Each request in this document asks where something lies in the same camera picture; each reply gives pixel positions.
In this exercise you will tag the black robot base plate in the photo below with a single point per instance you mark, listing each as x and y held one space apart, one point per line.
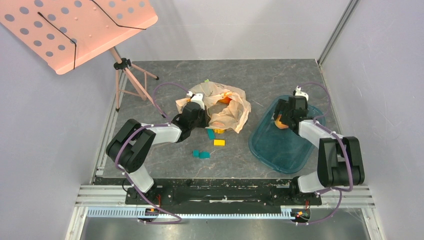
176 191

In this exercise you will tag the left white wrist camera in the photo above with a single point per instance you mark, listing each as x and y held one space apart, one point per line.
197 98

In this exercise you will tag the orange fake fruit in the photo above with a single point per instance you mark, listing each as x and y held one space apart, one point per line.
279 124
226 100

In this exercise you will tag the pink perforated music stand desk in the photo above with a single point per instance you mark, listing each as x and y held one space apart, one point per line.
68 33

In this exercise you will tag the teal transparent plastic tray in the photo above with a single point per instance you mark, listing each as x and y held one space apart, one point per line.
280 149

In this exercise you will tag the aluminium frame rail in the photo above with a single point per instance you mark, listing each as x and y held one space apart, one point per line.
109 202

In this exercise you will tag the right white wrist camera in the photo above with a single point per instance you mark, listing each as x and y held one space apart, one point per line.
298 92

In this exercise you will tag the yellow rectangular block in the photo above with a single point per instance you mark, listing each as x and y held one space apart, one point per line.
219 142

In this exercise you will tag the pink music stand tripod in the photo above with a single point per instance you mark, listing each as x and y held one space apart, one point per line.
123 65

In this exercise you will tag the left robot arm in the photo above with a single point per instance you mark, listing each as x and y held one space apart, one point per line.
130 146

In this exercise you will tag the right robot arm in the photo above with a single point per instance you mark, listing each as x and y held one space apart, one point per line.
339 163

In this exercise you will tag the yellow orange toy piece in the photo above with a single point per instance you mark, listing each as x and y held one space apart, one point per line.
219 131

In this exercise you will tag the teal block near bag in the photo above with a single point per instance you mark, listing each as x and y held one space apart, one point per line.
210 133

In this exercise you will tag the teal cube block right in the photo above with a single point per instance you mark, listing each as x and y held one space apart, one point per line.
204 155

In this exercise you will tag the teal cube block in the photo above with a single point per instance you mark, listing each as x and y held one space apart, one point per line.
204 155
195 153

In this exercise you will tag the translucent orange plastic bag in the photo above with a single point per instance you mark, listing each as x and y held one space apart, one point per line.
232 116

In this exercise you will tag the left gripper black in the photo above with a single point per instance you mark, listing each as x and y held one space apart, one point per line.
206 118

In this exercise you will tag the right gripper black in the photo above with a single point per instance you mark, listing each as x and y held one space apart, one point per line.
283 112

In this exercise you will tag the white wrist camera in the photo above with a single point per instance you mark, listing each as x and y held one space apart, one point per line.
298 92
197 98

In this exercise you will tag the teal cube block left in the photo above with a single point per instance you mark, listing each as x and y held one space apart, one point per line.
195 153

